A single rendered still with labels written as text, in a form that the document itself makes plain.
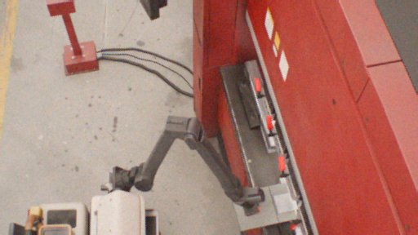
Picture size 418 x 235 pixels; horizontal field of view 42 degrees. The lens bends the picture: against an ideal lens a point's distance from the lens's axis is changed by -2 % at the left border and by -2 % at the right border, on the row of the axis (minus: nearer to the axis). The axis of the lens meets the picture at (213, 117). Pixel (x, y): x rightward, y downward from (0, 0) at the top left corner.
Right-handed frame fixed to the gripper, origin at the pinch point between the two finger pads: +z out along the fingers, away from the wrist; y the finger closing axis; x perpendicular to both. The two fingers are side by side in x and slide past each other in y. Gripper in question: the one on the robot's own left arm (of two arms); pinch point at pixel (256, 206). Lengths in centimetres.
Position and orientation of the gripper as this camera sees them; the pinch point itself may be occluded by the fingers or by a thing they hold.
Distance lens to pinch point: 256.9
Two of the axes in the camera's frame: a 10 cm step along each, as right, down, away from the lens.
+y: -2.2, -8.7, 4.3
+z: 4.5, 3.0, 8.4
